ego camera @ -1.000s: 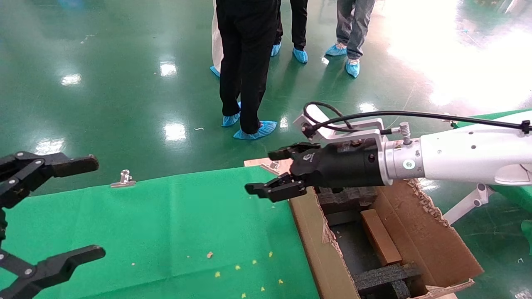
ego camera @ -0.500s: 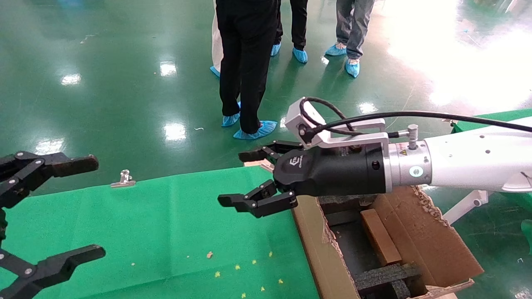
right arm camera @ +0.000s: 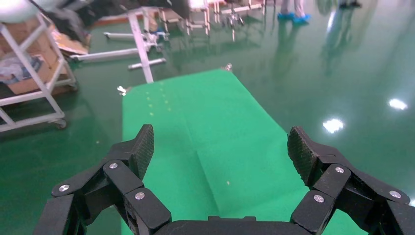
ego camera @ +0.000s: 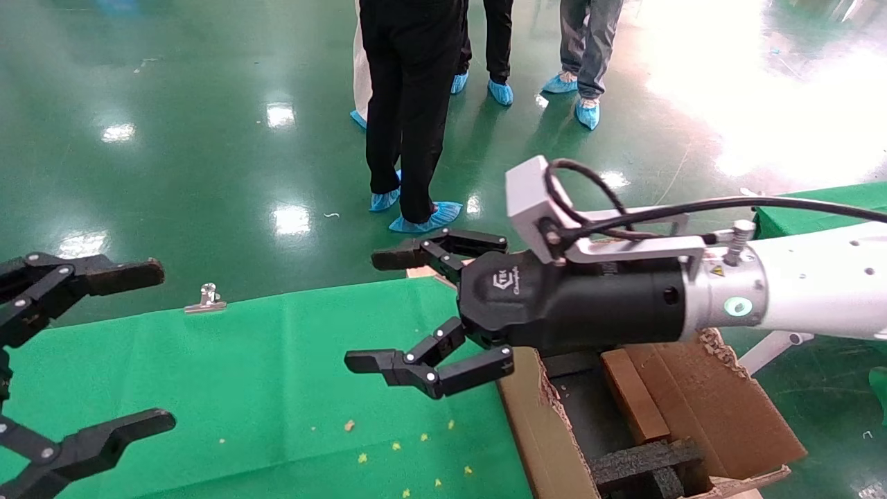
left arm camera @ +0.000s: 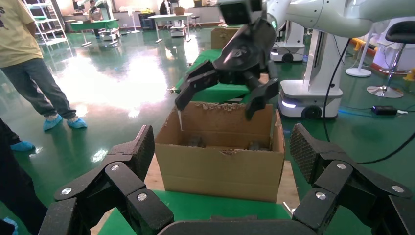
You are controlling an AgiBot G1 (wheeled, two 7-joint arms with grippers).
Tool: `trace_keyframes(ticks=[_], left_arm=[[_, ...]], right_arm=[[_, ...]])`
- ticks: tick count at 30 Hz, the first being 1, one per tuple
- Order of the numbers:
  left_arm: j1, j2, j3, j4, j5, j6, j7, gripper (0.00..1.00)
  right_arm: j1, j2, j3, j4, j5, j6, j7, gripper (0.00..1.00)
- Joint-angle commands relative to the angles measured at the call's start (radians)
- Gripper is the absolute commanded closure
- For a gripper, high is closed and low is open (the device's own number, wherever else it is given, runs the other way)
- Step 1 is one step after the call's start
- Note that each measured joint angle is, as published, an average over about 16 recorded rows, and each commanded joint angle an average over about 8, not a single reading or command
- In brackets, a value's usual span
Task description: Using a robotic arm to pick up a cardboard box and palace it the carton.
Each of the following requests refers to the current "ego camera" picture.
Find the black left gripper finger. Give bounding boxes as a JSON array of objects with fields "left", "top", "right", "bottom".
[
  {"left": 0, "top": 252, "right": 166, "bottom": 348},
  {"left": 0, "top": 408, "right": 177, "bottom": 499}
]

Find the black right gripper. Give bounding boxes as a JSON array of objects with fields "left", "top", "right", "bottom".
[{"left": 344, "top": 229, "right": 694, "bottom": 401}]

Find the long taped cardboard box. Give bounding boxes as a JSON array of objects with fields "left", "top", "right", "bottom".
[{"left": 599, "top": 347, "right": 672, "bottom": 445}]

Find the open brown cardboard carton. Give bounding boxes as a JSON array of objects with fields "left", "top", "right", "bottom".
[{"left": 497, "top": 326, "right": 809, "bottom": 499}]

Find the green table cloth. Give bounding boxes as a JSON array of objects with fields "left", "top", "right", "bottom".
[
  {"left": 0, "top": 277, "right": 535, "bottom": 499},
  {"left": 751, "top": 181, "right": 887, "bottom": 240}
]

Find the person in black trousers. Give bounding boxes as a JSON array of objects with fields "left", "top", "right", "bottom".
[
  {"left": 450, "top": 0, "right": 516, "bottom": 107},
  {"left": 359, "top": 0, "right": 464, "bottom": 234}
]

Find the person in white trousers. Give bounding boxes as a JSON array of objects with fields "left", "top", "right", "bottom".
[{"left": 349, "top": 0, "right": 372, "bottom": 130}]

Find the black foam block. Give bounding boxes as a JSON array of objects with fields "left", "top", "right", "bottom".
[{"left": 588, "top": 437, "right": 712, "bottom": 499}]

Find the person in yellow shirt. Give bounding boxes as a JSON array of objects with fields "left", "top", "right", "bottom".
[{"left": 540, "top": 0, "right": 625, "bottom": 132}]

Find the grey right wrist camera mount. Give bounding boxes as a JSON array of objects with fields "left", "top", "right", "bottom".
[{"left": 505, "top": 155, "right": 707, "bottom": 266}]

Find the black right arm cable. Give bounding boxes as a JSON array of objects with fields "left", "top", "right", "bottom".
[{"left": 543, "top": 158, "right": 887, "bottom": 245}]

